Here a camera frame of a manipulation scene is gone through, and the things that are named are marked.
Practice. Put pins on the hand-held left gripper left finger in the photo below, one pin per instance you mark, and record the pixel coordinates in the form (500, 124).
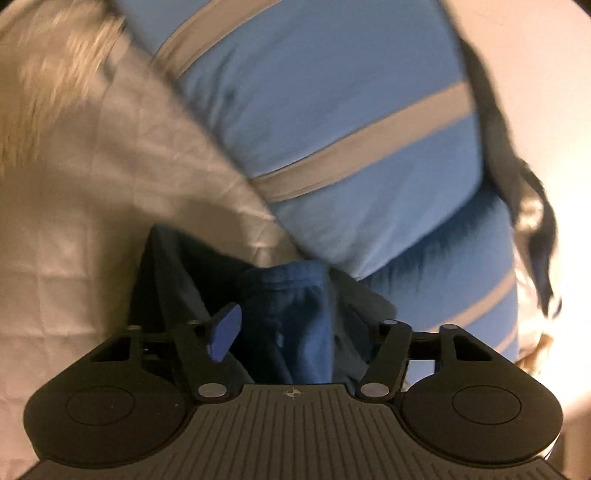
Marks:
(226, 330)

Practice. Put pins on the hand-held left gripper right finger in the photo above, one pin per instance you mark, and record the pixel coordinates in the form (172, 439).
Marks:
(385, 353)

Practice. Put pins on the blue fleece jacket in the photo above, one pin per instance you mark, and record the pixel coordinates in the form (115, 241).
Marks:
(286, 314)

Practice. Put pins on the blue grey-striped cushion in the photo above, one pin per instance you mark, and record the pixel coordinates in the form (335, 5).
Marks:
(443, 258)
(323, 92)

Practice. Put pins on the black garment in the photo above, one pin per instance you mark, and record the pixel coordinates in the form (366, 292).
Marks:
(521, 184)

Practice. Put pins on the cream lace cloth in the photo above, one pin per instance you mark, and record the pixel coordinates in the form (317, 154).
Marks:
(51, 83)

